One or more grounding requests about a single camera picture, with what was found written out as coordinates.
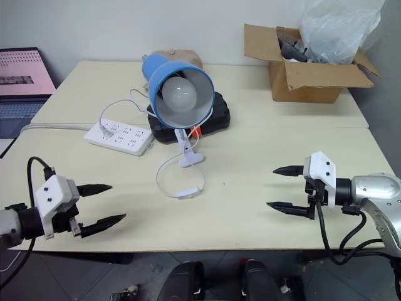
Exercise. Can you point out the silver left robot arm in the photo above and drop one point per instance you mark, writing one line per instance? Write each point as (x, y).
(9, 224)

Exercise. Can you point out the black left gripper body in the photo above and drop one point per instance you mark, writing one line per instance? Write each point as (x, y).
(62, 223)

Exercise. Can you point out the grey caster wheel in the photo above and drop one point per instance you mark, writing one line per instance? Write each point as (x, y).
(288, 283)
(125, 293)

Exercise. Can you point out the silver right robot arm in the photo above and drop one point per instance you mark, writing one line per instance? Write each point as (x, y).
(372, 188)

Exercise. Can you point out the brown cardboard box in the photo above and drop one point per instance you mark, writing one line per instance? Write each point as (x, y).
(307, 84)

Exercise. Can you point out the dark grey foam pieces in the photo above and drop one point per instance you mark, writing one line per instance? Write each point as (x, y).
(291, 47)

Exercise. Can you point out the blue clip desk lamp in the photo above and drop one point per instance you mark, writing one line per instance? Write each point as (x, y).
(156, 70)

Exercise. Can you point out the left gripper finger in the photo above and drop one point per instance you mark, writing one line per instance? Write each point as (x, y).
(94, 189)
(100, 226)

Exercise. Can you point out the laptop with pink screen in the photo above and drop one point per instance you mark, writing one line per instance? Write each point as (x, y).
(18, 69)

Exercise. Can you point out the black plastic tool case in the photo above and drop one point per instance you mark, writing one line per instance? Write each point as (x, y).
(219, 116)

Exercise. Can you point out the white frosted light bulb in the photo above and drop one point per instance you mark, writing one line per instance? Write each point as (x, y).
(178, 94)

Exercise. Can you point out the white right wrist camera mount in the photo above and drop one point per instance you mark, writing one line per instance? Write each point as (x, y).
(322, 167)

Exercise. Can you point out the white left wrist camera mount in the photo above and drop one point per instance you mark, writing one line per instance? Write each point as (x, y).
(51, 194)

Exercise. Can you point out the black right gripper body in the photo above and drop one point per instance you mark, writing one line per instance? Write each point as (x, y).
(316, 192)

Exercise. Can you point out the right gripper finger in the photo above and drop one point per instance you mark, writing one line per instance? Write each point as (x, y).
(289, 171)
(288, 207)

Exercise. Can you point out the dark rounded shape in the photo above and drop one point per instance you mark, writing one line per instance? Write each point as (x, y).
(185, 282)
(260, 282)

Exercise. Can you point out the clear plastic bag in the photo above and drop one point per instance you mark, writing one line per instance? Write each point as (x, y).
(338, 28)

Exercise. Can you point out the white power strip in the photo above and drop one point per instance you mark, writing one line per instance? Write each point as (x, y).
(125, 138)

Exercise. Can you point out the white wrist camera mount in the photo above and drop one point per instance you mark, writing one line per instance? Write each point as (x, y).
(51, 194)
(322, 167)

